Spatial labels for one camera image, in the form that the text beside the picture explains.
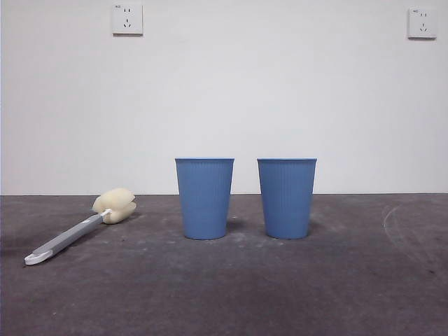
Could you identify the blue ribbed plastic cup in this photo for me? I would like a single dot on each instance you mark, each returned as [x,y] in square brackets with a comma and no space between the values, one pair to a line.
[287,199]
[204,199]

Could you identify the white wall socket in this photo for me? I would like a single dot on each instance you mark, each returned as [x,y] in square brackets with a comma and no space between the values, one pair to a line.
[422,23]
[127,19]

